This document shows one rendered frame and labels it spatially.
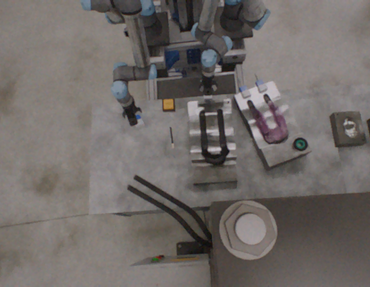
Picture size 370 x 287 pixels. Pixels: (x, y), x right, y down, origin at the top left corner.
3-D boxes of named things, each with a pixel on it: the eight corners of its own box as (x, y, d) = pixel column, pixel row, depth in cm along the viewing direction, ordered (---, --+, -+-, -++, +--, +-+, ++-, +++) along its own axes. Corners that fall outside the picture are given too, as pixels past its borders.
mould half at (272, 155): (233, 98, 200) (234, 91, 190) (271, 84, 202) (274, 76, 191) (266, 170, 187) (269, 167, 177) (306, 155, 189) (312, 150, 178)
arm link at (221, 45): (217, 28, 161) (203, 42, 159) (234, 40, 159) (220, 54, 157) (217, 37, 169) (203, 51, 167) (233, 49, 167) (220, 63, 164)
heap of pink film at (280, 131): (246, 109, 192) (248, 104, 184) (273, 99, 193) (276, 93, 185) (264, 147, 185) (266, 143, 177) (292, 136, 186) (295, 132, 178)
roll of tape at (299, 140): (305, 153, 178) (307, 152, 174) (291, 151, 178) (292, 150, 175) (306, 140, 180) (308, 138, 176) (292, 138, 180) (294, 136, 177)
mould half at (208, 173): (188, 107, 200) (187, 98, 187) (229, 104, 200) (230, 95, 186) (193, 185, 187) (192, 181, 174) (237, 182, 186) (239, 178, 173)
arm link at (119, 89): (125, 78, 154) (125, 93, 152) (130, 88, 165) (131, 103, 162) (109, 79, 154) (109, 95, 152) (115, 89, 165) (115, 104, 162)
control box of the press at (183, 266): (171, 242, 256) (126, 257, 114) (209, 240, 255) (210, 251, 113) (172, 272, 250) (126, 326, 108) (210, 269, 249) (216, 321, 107)
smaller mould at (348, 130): (329, 116, 194) (333, 111, 187) (354, 114, 194) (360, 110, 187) (334, 147, 189) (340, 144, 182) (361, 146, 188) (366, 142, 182)
